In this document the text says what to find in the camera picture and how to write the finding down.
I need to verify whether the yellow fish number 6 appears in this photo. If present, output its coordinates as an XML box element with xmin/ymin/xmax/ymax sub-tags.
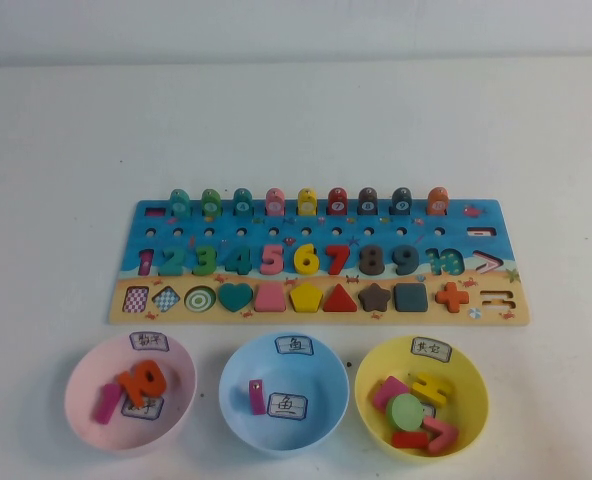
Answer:
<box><xmin>297</xmin><ymin>187</ymin><xmax>320</xmax><ymax>218</ymax></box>

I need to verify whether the red digit 7 piece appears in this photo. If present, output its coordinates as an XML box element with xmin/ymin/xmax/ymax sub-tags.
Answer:
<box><xmin>325</xmin><ymin>243</ymin><xmax>352</xmax><ymax>276</ymax></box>

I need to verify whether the white paper label 鱼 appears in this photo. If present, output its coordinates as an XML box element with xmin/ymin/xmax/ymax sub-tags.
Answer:
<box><xmin>268</xmin><ymin>392</ymin><xmax>310</xmax><ymax>420</ymax></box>
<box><xmin>275</xmin><ymin>334</ymin><xmax>315</xmax><ymax>357</ymax></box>

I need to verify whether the magenta digit 1 piece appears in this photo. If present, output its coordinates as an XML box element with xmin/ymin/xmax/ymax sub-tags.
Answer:
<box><xmin>94</xmin><ymin>382</ymin><xmax>122</xmax><ymax>425</ymax></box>

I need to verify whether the teal digit 4 piece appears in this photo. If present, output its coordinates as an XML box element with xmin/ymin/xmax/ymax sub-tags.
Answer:
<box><xmin>224</xmin><ymin>245</ymin><xmax>255</xmax><ymax>276</ymax></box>

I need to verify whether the slate fish number 9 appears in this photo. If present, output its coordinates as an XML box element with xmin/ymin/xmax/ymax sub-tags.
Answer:
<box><xmin>391</xmin><ymin>186</ymin><xmax>414</xmax><ymax>218</ymax></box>

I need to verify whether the green fish number 3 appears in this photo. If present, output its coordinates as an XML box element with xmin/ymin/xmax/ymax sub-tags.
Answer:
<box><xmin>200</xmin><ymin>188</ymin><xmax>224</xmax><ymax>220</ymax></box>

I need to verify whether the teal green digit 2 piece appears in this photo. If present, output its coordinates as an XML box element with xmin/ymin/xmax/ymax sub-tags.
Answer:
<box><xmin>157</xmin><ymin>246</ymin><xmax>186</xmax><ymax>277</ymax></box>

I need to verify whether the brown digit 8 piece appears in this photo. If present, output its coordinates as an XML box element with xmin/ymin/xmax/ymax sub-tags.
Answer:
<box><xmin>359</xmin><ymin>244</ymin><xmax>387</xmax><ymax>276</ymax></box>

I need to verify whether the yellow equals sign piece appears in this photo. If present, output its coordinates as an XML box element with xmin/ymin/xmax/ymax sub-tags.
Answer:
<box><xmin>411</xmin><ymin>371</ymin><xmax>455</xmax><ymax>405</ymax></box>

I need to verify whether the teal green fish number 2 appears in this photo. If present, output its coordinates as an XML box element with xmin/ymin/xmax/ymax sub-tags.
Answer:
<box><xmin>169</xmin><ymin>188</ymin><xmax>193</xmax><ymax>219</ymax></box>

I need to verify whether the red fish number 7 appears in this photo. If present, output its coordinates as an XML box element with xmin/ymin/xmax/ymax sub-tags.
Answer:
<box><xmin>328</xmin><ymin>186</ymin><xmax>351</xmax><ymax>218</ymax></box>

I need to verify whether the colourful wooden puzzle board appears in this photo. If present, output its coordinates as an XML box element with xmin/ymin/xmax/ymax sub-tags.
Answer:
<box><xmin>106</xmin><ymin>198</ymin><xmax>532</xmax><ymax>326</ymax></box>

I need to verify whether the brown star piece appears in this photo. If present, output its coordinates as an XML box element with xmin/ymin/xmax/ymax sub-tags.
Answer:
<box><xmin>358</xmin><ymin>283</ymin><xmax>394</xmax><ymax>314</ymax></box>

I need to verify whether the blue plastic bowl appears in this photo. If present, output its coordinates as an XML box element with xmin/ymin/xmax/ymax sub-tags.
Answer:
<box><xmin>218</xmin><ymin>332</ymin><xmax>351</xmax><ymax>459</ymax></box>

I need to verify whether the pink fish number 5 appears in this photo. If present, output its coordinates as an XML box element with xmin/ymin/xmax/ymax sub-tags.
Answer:
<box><xmin>264</xmin><ymin>187</ymin><xmax>287</xmax><ymax>218</ymax></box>

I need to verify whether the orange plus sign piece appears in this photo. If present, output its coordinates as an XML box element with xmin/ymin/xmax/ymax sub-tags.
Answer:
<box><xmin>435</xmin><ymin>282</ymin><xmax>471</xmax><ymax>314</ymax></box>

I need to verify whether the red triangle piece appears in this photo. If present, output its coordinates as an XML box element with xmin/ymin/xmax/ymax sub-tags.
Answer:
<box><xmin>323</xmin><ymin>283</ymin><xmax>360</xmax><ymax>313</ymax></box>

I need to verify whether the white paper label 数字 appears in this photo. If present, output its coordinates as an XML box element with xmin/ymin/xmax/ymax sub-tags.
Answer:
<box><xmin>129</xmin><ymin>330</ymin><xmax>171</xmax><ymax>353</ymax></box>
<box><xmin>120</xmin><ymin>396</ymin><xmax>165</xmax><ymax>421</ymax></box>

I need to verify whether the pink flat block piece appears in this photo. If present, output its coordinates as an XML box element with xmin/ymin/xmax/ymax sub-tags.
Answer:
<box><xmin>372</xmin><ymin>375</ymin><xmax>412</xmax><ymax>412</ymax></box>

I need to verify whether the yellow pentagon piece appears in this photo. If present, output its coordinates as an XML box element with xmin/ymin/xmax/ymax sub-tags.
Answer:
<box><xmin>289</xmin><ymin>282</ymin><xmax>324</xmax><ymax>312</ymax></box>

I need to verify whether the orange number 10 piece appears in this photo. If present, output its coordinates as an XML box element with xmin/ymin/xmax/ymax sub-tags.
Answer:
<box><xmin>117</xmin><ymin>359</ymin><xmax>168</xmax><ymax>409</ymax></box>

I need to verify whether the pink plastic bowl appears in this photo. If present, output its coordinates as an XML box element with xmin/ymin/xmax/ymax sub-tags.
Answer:
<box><xmin>64</xmin><ymin>329</ymin><xmax>198</xmax><ymax>451</ymax></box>

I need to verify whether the pink digit 5 piece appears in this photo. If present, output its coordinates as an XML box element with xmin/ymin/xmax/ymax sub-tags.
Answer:
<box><xmin>259</xmin><ymin>244</ymin><xmax>287</xmax><ymax>276</ymax></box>

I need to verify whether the brown fish number 8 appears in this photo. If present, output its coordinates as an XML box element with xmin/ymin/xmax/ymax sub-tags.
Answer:
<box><xmin>358</xmin><ymin>187</ymin><xmax>381</xmax><ymax>218</ymax></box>

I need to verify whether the yellow digit 6 piece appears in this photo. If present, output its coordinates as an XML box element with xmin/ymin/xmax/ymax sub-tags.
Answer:
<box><xmin>293</xmin><ymin>243</ymin><xmax>324</xmax><ymax>276</ymax></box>

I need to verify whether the orange fish number 10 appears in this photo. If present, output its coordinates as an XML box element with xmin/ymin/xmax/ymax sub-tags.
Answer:
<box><xmin>426</xmin><ymin>187</ymin><xmax>450</xmax><ymax>217</ymax></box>

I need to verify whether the pink trapezoid piece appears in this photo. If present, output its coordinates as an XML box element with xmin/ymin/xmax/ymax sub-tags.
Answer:
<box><xmin>253</xmin><ymin>283</ymin><xmax>287</xmax><ymax>314</ymax></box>

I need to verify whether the yellow plastic bowl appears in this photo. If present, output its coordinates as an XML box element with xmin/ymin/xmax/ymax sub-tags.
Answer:
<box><xmin>354</xmin><ymin>335</ymin><xmax>491</xmax><ymax>464</ymax></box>

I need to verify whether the green digit 3 piece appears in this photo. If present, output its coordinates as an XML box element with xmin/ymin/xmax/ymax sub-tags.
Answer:
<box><xmin>191</xmin><ymin>244</ymin><xmax>222</xmax><ymax>277</ymax></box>

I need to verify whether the slate digit 9 piece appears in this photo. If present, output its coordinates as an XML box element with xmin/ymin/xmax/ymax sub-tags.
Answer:
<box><xmin>392</xmin><ymin>244</ymin><xmax>421</xmax><ymax>277</ymax></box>

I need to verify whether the green round disc piece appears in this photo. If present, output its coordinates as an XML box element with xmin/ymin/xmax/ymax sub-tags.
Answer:
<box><xmin>385</xmin><ymin>392</ymin><xmax>425</xmax><ymax>432</ymax></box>

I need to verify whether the teal fish number 4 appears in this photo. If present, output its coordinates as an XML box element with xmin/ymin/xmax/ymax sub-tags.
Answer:
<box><xmin>232</xmin><ymin>187</ymin><xmax>255</xmax><ymax>218</ymax></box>

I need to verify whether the pink greater-than sign piece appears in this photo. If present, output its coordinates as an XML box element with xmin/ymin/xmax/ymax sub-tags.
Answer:
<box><xmin>421</xmin><ymin>414</ymin><xmax>460</xmax><ymax>456</ymax></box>

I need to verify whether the teal heart piece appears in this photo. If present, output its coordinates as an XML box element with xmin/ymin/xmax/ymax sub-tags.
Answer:
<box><xmin>218</xmin><ymin>282</ymin><xmax>255</xmax><ymax>314</ymax></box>

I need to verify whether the slate square piece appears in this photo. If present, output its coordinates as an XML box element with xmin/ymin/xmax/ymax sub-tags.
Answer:
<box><xmin>394</xmin><ymin>283</ymin><xmax>429</xmax><ymax>314</ymax></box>

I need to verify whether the red minus sign piece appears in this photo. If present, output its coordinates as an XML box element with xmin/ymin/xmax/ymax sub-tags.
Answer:
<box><xmin>391</xmin><ymin>431</ymin><xmax>430</xmax><ymax>450</ymax></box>

